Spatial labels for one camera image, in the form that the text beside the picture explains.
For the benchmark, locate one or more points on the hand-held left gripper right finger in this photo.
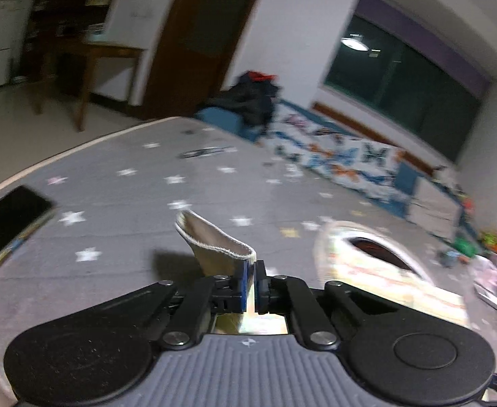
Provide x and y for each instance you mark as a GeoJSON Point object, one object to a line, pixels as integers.
{"type": "Point", "coordinates": [258, 286]}

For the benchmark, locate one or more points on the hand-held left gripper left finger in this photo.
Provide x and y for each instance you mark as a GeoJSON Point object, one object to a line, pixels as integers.
{"type": "Point", "coordinates": [243, 285]}

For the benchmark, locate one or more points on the cream printed garment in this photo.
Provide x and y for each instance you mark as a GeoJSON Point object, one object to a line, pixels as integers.
{"type": "Point", "coordinates": [215, 237]}

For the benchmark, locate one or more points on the pile of dark clothes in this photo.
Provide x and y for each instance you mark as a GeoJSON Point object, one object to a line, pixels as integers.
{"type": "Point", "coordinates": [250, 97]}

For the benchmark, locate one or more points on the dark thin object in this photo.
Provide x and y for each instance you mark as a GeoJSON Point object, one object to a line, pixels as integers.
{"type": "Point", "coordinates": [204, 151]}

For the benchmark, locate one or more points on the butterfly printed blanket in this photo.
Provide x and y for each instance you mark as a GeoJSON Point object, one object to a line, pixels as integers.
{"type": "Point", "coordinates": [341, 157]}

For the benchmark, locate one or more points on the blue box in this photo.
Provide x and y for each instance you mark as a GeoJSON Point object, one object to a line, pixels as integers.
{"type": "Point", "coordinates": [221, 119]}

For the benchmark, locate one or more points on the green toy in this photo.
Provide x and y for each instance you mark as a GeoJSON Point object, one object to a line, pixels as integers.
{"type": "Point", "coordinates": [492, 239]}

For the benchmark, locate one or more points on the black tablet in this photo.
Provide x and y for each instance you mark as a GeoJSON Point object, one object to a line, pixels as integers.
{"type": "Point", "coordinates": [7, 222]}

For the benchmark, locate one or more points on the large dark window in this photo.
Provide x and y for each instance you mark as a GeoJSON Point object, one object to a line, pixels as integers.
{"type": "Point", "coordinates": [405, 84]}

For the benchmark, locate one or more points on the brown wooden door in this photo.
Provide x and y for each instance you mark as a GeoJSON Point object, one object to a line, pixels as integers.
{"type": "Point", "coordinates": [197, 38]}

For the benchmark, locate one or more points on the wooden table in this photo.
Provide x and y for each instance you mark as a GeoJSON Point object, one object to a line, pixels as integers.
{"type": "Point", "coordinates": [100, 51]}

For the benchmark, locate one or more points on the dark bookshelf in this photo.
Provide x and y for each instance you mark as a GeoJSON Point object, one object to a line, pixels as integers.
{"type": "Point", "coordinates": [62, 8]}

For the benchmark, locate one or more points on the wooden window ledge rail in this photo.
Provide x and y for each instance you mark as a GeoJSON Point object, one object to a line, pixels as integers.
{"type": "Point", "coordinates": [358, 125]}

